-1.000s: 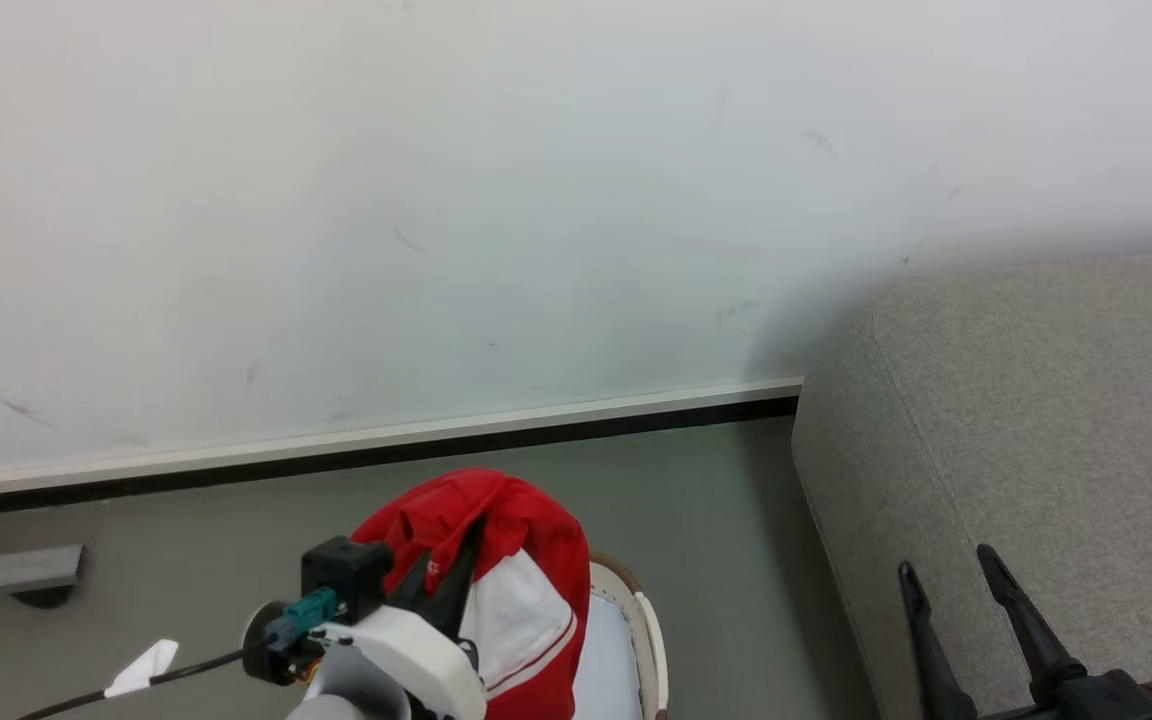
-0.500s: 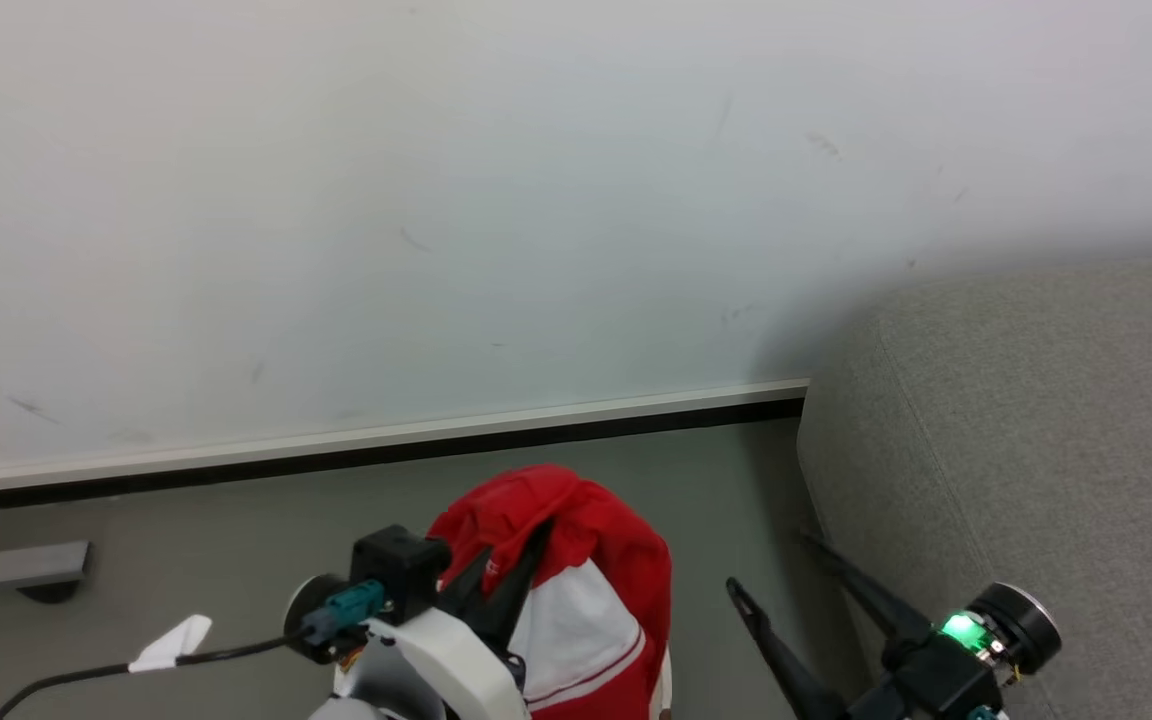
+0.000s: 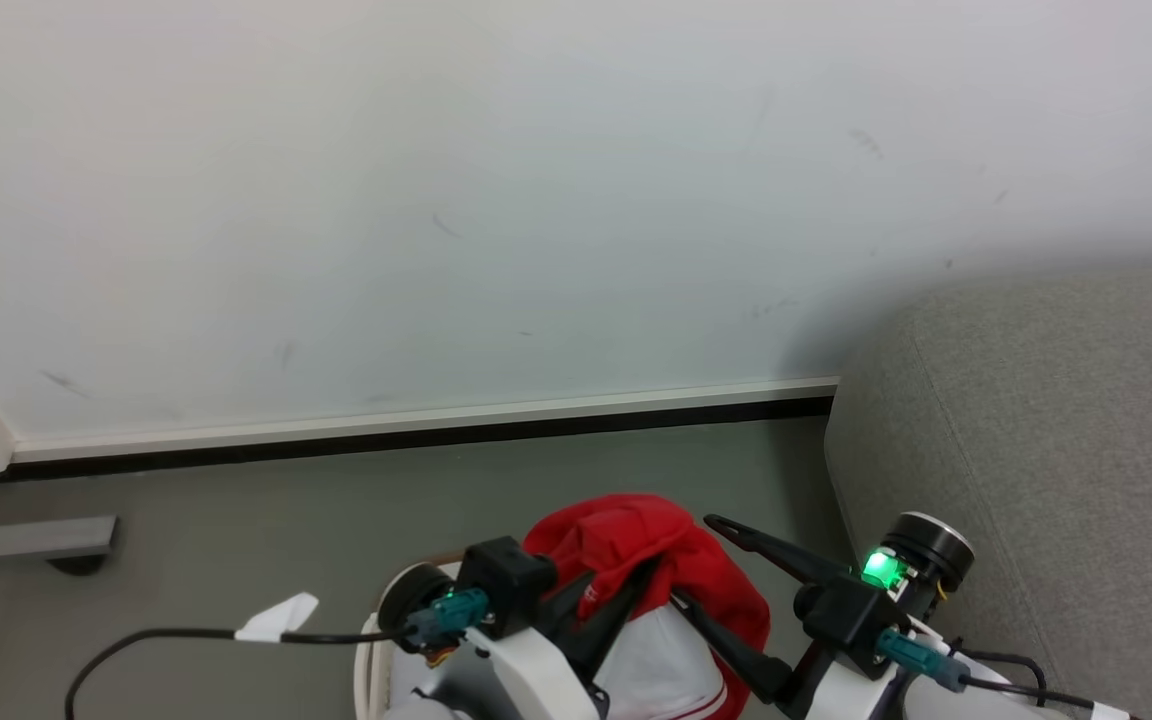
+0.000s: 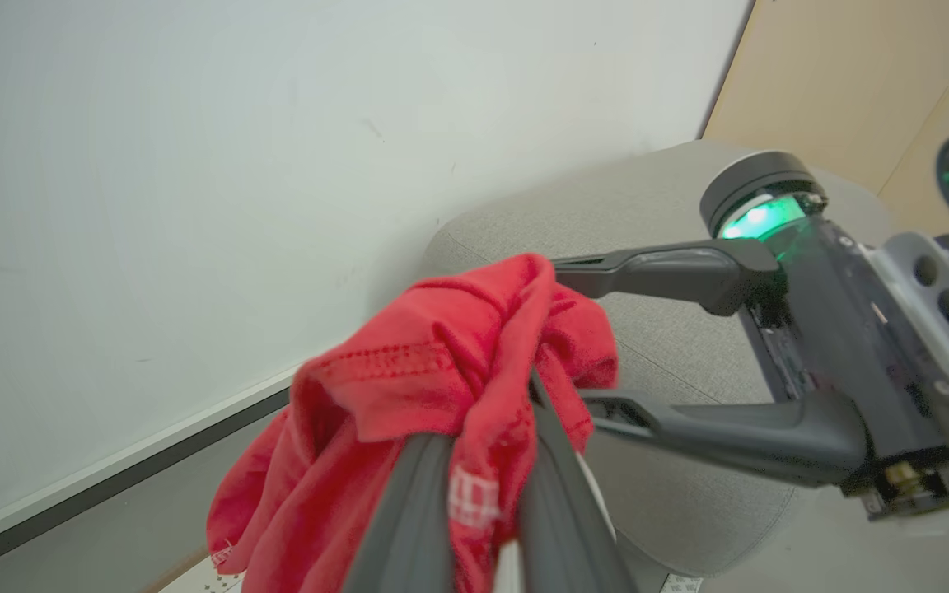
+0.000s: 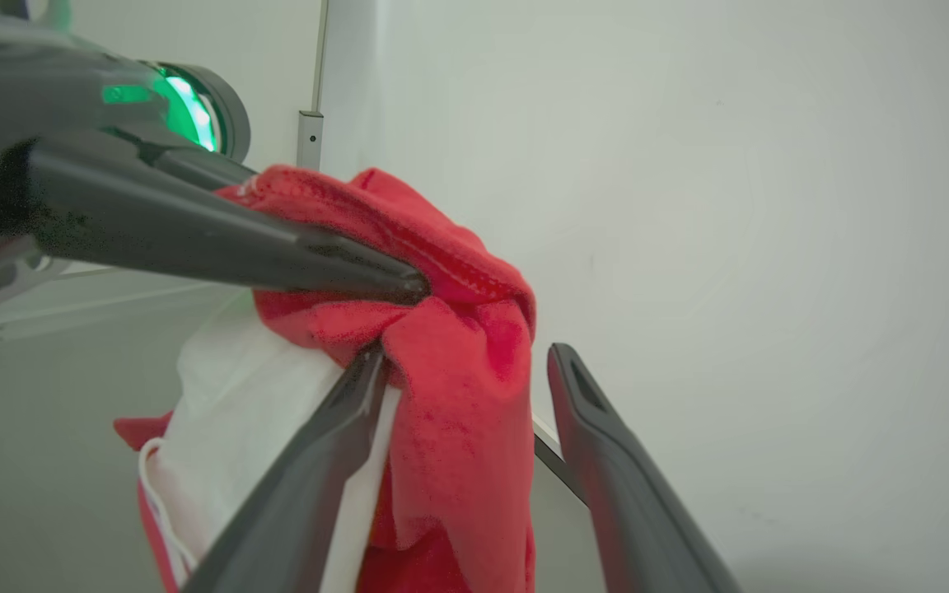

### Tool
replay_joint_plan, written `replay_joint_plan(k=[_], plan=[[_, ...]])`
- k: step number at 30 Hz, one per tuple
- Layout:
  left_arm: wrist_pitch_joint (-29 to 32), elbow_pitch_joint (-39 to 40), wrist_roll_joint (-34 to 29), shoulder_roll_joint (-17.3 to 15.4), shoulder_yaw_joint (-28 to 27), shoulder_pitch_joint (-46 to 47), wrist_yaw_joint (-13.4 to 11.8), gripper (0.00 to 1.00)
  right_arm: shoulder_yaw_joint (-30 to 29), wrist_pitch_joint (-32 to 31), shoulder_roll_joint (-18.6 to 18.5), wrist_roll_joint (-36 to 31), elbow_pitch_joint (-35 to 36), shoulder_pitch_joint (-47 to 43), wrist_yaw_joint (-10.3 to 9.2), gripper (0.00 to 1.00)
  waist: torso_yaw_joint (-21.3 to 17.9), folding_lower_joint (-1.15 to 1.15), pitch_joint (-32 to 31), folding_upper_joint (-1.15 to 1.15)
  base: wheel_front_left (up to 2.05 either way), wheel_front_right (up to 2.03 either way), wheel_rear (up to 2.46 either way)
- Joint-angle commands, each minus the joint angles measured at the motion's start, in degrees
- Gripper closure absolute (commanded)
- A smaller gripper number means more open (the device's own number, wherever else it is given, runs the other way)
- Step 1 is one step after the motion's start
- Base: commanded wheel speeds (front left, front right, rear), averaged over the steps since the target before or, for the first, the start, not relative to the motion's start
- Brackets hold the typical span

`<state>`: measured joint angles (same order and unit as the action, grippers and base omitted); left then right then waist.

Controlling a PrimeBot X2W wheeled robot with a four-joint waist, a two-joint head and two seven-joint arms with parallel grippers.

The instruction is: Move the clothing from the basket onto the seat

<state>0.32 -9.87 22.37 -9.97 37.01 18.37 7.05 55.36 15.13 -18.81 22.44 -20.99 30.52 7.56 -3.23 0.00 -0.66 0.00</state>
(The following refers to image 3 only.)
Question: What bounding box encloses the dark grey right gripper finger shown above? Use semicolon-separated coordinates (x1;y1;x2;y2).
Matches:
669;590;799;705
703;514;855;589

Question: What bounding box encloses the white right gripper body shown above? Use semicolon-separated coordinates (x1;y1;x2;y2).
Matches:
784;655;905;720

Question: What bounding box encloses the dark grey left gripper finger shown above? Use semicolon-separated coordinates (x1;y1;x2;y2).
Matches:
536;572;597;633
574;558;664;693

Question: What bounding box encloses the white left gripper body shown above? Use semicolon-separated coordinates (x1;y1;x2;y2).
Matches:
474;624;611;720

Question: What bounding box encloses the red and white garment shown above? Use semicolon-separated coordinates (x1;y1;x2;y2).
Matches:
521;493;773;720

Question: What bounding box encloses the white laundry basket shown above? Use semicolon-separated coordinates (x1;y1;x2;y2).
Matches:
353;553;467;720

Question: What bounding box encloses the white skirting board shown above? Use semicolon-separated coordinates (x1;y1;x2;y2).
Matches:
11;376;841;467

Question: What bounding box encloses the grey fabric sofa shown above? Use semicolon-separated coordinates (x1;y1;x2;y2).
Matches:
823;262;1152;720

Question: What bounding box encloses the grey metal foot plate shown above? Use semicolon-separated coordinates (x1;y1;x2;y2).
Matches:
0;515;121;577

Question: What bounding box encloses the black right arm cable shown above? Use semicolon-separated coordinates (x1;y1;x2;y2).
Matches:
876;628;1149;720

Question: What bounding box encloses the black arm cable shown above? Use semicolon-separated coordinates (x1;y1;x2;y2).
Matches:
64;588;493;720
876;628;1149;720

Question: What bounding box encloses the white paper cable tag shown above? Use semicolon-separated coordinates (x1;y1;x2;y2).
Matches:
234;592;320;644

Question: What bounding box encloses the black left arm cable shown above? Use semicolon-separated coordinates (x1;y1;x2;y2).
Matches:
64;588;493;720

